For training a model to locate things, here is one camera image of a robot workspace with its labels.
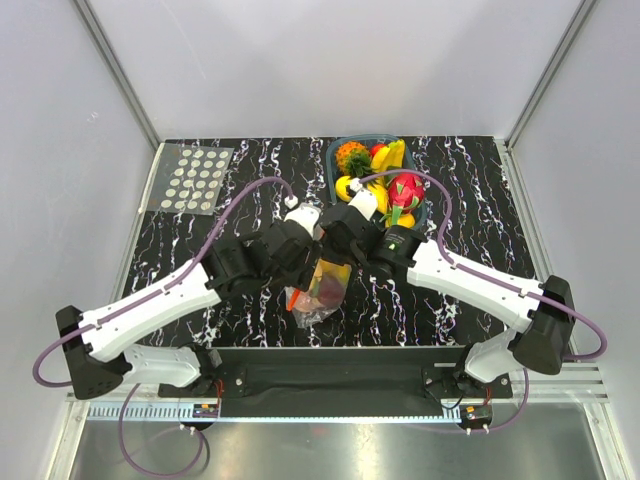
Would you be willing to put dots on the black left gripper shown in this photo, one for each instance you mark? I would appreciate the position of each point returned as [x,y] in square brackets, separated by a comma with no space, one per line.
[302,275]

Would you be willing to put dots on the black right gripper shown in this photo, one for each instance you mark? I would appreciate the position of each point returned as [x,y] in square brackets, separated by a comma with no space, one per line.
[327,248]

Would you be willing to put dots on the clear zip top bag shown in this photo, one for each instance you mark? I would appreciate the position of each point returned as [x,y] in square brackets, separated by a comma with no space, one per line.
[304,305]

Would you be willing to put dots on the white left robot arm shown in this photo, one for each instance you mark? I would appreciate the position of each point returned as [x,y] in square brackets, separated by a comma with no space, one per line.
[100,346]

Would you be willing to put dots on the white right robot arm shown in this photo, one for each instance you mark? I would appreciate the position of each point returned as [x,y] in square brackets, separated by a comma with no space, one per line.
[538,327]

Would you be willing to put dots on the yellow lemon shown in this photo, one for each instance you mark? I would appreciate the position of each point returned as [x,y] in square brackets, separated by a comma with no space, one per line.
[343,188]

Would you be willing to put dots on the small yellow orange fruit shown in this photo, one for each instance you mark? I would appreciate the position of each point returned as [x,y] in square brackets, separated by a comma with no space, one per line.
[381,196]

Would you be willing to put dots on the transparent blue plastic fruit tray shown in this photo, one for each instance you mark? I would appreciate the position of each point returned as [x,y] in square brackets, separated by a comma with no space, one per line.
[332,172]

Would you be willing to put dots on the pink dragon fruit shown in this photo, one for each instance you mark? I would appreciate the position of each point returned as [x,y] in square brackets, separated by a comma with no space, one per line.
[406,193]

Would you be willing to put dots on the orange pineapple toy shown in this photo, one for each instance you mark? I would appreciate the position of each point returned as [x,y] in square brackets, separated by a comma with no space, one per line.
[353,159]

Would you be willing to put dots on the red apple behind bananas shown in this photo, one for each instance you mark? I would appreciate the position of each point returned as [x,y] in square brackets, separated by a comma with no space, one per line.
[376,148]

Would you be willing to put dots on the yellow banana bunch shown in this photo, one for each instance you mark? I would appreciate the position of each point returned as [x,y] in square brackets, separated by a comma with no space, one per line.
[389,157]

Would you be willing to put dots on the clear sheet with white dots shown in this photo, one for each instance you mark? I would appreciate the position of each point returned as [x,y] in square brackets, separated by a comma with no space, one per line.
[186,179]

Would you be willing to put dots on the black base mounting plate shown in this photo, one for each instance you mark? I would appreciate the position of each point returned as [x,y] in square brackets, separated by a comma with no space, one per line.
[341,356]

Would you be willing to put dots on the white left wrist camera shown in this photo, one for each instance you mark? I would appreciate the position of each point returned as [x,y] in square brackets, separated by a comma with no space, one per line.
[307,216]

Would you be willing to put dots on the white slotted cable duct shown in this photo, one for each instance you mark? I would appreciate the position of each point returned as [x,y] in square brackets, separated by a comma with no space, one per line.
[197,413]

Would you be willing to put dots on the aluminium frame rail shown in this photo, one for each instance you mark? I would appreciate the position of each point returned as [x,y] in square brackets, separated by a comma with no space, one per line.
[439,381]

